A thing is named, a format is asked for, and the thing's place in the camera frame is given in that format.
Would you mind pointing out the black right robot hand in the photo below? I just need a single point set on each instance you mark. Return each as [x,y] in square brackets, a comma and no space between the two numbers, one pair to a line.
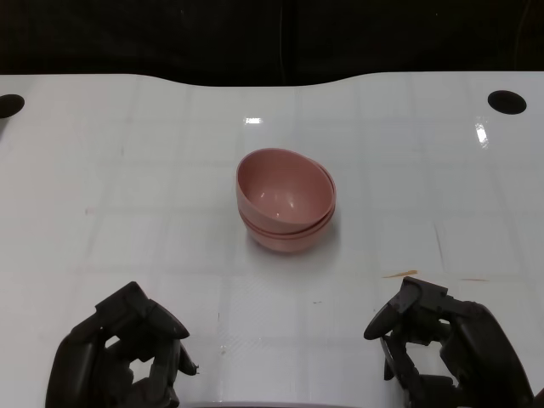
[484,348]

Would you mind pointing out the black round table grommet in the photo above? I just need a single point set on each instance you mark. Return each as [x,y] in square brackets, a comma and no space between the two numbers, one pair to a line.
[9,106]
[506,102]

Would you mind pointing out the pink bowl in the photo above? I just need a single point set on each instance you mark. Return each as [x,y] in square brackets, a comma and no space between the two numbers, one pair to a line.
[280,187]
[293,229]
[285,244]

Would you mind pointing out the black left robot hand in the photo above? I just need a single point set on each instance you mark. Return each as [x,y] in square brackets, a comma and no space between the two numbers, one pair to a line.
[81,365]

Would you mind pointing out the black backdrop curtain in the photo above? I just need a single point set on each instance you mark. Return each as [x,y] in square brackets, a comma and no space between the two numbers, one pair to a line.
[170,34]

